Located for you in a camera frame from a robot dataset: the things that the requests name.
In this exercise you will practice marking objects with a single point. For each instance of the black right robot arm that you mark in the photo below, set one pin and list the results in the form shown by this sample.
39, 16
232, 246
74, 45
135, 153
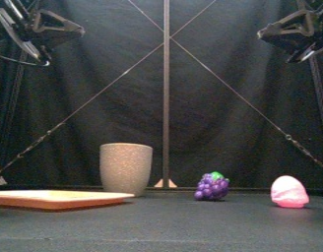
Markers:
321, 98

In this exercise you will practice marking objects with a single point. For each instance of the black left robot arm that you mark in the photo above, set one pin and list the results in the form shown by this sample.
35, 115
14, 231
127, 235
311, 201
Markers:
14, 105

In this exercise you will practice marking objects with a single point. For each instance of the pink ball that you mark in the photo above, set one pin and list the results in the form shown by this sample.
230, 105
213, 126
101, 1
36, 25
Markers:
289, 193

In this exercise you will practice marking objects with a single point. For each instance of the pink plate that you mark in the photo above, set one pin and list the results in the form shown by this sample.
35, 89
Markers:
55, 198

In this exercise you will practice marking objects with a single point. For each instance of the black cloth backdrop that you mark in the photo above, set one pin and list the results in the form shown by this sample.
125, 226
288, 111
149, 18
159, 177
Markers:
125, 65

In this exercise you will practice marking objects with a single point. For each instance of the grey speckled cup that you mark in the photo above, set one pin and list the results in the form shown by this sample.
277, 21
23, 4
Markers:
126, 167

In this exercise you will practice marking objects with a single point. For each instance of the purple toy grapes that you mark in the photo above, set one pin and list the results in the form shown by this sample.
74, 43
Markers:
212, 187

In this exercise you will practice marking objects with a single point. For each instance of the grey metal frame post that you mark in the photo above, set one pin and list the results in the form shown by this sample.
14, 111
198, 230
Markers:
166, 98

